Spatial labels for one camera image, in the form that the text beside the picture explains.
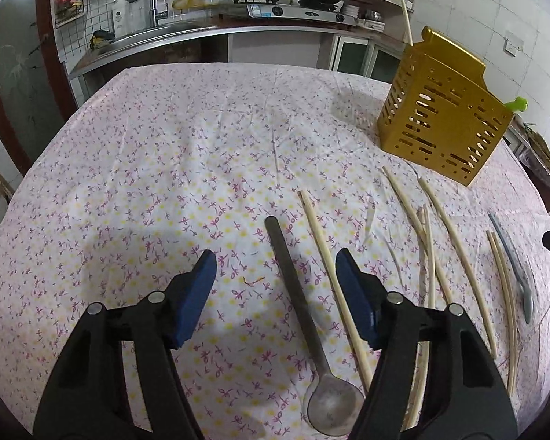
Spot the brown framed glass door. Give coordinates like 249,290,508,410
0,0,76,175

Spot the yellow perforated utensil holder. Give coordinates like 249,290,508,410
377,26,515,187

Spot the white soap bottle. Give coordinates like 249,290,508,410
113,0,129,37

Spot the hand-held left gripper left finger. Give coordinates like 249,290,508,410
32,250,218,440

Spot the stainless steel sink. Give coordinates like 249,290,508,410
96,22,205,53

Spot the floral tablecloth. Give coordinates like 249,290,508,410
0,64,550,440

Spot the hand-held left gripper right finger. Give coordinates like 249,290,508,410
335,247,518,440

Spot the white wall outlet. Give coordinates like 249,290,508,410
503,31,524,57

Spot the metal spoon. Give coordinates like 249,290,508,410
264,215,366,437

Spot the wooden chopstick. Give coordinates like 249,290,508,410
491,233,520,377
299,189,374,390
486,230,515,397
381,166,454,308
400,0,415,47
408,205,437,428
417,176,498,358

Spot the kitchen counter cabinet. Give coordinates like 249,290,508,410
329,33,406,84

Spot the gas stove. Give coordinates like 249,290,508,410
246,0,345,22

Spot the grey plastic spoon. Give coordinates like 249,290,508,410
488,212,535,325

